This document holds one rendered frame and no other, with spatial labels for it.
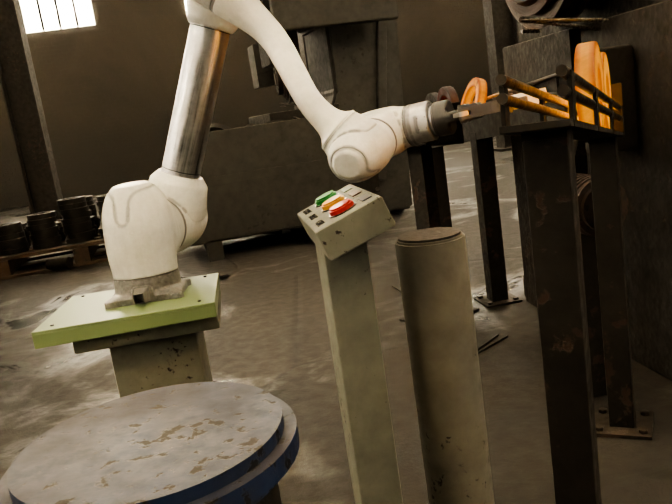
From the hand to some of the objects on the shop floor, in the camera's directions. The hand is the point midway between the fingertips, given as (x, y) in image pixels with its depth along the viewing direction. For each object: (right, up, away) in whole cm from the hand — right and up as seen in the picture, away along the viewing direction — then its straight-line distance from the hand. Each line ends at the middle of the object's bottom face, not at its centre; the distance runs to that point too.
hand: (529, 98), depth 143 cm
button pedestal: (-31, -82, -19) cm, 90 cm away
